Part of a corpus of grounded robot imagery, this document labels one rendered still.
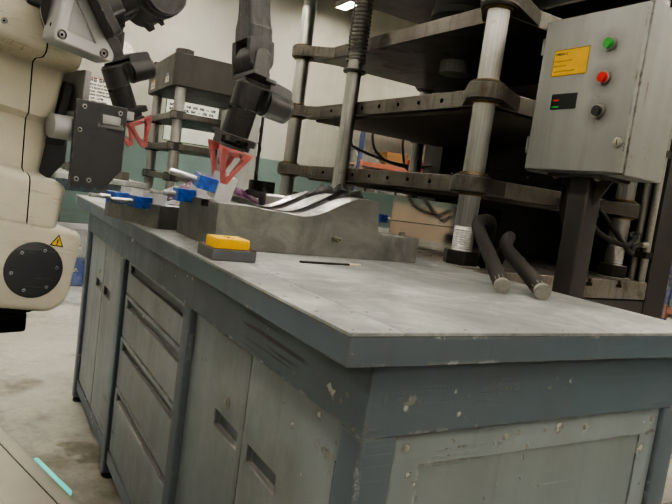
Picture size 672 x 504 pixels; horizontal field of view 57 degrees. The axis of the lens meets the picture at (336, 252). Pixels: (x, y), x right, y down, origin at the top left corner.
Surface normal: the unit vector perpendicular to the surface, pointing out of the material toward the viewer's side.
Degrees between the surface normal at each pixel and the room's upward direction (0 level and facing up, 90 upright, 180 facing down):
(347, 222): 90
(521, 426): 90
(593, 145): 90
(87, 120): 90
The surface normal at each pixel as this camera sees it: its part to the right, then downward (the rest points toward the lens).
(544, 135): -0.85, -0.07
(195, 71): 0.46, 0.15
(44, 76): 0.72, 0.16
